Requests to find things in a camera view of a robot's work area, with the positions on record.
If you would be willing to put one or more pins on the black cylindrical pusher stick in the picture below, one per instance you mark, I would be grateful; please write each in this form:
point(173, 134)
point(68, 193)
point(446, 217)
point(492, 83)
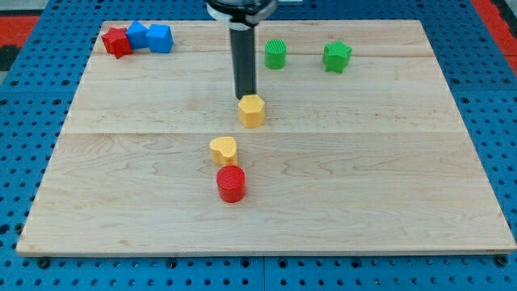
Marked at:
point(244, 63)

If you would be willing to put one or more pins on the green cylinder block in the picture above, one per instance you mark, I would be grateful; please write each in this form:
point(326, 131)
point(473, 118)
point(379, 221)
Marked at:
point(275, 54)

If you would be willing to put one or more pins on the yellow hexagon block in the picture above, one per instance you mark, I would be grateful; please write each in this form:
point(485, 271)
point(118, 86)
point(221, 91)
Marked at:
point(251, 111)

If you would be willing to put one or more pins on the blue cube block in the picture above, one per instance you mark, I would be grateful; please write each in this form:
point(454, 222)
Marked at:
point(160, 39)

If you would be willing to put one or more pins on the green star block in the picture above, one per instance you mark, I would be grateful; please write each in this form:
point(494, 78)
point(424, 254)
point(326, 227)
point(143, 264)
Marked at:
point(336, 56)

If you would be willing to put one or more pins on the blue pentagon block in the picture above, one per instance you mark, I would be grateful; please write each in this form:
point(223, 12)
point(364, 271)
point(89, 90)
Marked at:
point(136, 33)

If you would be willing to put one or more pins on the yellow heart block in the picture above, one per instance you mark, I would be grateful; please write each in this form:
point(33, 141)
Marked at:
point(224, 151)

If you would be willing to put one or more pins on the red star block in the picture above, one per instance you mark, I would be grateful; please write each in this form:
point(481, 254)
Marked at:
point(116, 42)

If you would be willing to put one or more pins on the red cylinder block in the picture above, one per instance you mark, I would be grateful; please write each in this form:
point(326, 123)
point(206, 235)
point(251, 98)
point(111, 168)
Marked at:
point(231, 183)

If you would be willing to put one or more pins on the wooden board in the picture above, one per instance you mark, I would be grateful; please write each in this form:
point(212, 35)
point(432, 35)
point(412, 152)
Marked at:
point(373, 161)

